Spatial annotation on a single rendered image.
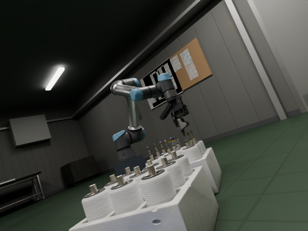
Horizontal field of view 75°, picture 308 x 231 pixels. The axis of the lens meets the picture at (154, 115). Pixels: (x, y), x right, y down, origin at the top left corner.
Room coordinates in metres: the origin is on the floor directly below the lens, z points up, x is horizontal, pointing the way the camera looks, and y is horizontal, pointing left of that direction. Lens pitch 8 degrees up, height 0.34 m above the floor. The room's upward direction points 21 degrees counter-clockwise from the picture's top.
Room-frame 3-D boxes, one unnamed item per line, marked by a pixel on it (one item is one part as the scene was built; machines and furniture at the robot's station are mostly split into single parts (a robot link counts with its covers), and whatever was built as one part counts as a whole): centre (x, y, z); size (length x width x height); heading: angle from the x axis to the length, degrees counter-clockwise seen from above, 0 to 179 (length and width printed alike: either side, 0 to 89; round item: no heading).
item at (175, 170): (0.74, 0.02, 0.16); 0.10 x 0.10 x 0.18
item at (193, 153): (1.15, -0.12, 0.16); 0.10 x 0.10 x 0.18
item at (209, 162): (1.30, -0.05, 0.09); 0.39 x 0.39 x 0.18; 71
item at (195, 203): (0.78, 0.13, 0.09); 0.39 x 0.39 x 0.18; 69
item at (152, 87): (1.22, -0.07, 0.64); 0.11 x 0.11 x 0.08; 31
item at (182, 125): (1.12, -0.13, 0.38); 0.06 x 0.03 x 0.09; 61
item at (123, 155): (1.64, 0.32, 0.35); 0.15 x 0.15 x 0.10
